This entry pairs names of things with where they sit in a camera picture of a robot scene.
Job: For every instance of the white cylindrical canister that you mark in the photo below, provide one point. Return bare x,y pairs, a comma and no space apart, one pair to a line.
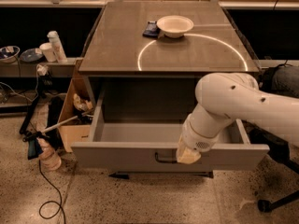
57,46

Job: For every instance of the plastic bottle on floor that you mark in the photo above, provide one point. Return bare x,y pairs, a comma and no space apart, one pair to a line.
48,156

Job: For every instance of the blue plate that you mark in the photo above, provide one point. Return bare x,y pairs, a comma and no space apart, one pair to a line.
32,55

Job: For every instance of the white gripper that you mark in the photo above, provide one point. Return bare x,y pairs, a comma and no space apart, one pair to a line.
195,140

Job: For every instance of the white paper cup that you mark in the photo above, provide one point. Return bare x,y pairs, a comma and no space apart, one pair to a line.
48,52

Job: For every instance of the cardboard box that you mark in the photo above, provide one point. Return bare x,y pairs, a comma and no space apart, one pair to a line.
77,100

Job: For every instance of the dark blue snack packet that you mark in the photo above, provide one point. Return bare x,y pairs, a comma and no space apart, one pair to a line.
151,30

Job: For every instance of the grey top drawer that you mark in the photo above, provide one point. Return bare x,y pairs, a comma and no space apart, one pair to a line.
138,132

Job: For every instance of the grey drawer cabinet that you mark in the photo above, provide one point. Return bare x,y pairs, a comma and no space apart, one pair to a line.
120,58

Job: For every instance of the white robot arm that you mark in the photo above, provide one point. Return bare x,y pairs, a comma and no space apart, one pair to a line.
223,98

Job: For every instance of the grabber tool with handle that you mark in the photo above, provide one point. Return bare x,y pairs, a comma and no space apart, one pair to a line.
32,136

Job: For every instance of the white paper bowl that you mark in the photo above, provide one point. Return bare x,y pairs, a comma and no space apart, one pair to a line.
174,26

